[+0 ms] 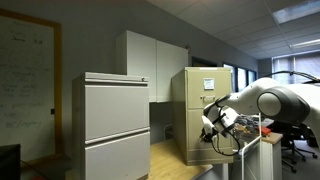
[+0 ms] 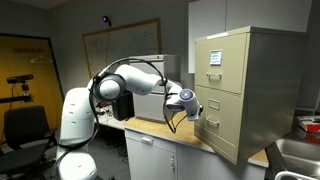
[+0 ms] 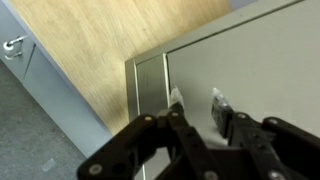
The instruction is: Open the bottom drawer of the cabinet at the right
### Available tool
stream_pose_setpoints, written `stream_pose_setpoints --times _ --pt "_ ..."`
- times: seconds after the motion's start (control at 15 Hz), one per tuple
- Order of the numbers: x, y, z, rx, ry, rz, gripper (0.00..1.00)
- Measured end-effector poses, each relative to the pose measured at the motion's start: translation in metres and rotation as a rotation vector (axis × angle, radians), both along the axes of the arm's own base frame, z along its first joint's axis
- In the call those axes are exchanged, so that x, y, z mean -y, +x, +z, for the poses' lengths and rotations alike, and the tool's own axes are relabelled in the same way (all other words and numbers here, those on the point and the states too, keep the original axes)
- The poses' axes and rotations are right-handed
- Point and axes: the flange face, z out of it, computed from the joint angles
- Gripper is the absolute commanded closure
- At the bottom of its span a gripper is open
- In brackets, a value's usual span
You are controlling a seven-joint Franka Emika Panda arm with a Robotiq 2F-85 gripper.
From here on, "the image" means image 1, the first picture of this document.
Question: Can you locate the cluttered work desk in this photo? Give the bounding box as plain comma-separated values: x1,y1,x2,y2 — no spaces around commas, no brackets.
233,114,284,180

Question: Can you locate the dark door frame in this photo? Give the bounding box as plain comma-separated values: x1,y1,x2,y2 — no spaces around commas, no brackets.
191,56,218,68

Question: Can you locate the dark framed window row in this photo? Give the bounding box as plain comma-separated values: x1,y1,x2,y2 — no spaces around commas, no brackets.
222,62,258,94

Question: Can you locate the black office chair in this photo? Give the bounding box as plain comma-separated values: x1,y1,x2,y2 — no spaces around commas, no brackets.
280,121,318,174

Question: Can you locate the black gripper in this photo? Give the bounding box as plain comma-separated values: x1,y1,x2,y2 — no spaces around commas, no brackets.
199,114,215,144

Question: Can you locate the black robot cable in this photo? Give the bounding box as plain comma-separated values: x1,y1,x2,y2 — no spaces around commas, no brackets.
209,96,242,157

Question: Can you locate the whiteboard with wooden frame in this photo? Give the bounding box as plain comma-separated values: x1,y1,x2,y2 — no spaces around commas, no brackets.
0,8,63,164

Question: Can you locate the grey cabinet drawer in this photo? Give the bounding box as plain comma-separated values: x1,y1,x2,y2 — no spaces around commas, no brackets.
84,84,151,142
84,131,152,180

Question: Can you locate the black box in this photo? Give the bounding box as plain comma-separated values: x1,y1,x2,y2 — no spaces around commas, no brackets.
0,143,22,180

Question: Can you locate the white wall cabinet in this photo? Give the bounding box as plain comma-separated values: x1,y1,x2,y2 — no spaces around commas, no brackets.
115,29,190,104

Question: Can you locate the red box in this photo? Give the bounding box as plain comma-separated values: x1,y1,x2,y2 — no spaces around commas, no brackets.
259,125,272,137

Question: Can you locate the window with blinds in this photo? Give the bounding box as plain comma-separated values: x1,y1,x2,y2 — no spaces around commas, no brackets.
271,54,320,85

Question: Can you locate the white paper label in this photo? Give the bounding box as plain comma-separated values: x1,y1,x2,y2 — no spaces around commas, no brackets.
203,77,215,91

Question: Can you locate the large ceiling light panel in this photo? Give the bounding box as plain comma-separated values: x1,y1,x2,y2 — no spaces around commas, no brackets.
271,0,320,25

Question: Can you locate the grey metal filing cabinet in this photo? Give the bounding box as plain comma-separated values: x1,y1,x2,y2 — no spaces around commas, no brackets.
71,71,152,180

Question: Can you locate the narrow ceiling light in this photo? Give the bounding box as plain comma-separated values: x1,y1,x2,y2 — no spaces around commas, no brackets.
289,38,320,51

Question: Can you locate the white tube frame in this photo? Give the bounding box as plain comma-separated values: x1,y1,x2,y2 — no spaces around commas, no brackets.
241,113,263,180

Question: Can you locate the beige drawer with paper label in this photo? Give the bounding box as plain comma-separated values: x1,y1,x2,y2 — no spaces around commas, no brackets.
186,70,233,110

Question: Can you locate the beige metal filing cabinet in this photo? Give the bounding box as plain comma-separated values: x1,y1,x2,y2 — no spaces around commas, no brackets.
171,66,234,167

